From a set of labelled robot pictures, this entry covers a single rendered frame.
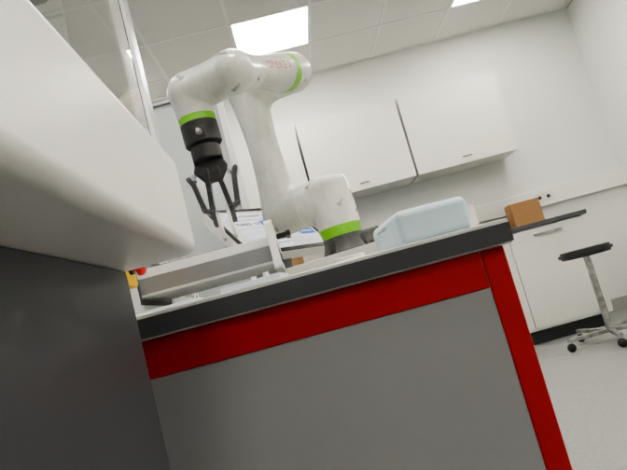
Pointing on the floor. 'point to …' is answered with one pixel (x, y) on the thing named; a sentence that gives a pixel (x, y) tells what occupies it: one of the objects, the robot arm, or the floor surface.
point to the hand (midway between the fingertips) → (227, 225)
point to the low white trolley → (359, 367)
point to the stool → (596, 297)
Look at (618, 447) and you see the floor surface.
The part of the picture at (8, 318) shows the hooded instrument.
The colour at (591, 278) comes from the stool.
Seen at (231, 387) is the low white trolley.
